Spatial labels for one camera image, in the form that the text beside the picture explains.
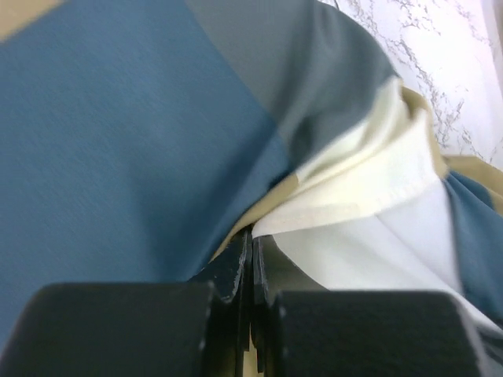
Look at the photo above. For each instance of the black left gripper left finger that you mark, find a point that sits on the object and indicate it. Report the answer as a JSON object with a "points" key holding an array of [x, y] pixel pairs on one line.
{"points": [[196, 328]]}

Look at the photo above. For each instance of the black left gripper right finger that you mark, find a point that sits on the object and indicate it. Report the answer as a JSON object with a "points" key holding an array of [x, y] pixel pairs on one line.
{"points": [[301, 329]]}

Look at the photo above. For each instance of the white pillow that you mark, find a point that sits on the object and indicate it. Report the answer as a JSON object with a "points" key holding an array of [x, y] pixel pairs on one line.
{"points": [[407, 248]]}

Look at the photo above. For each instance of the blue beige checkered pillowcase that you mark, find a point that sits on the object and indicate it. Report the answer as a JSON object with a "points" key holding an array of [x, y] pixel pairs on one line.
{"points": [[139, 137]]}

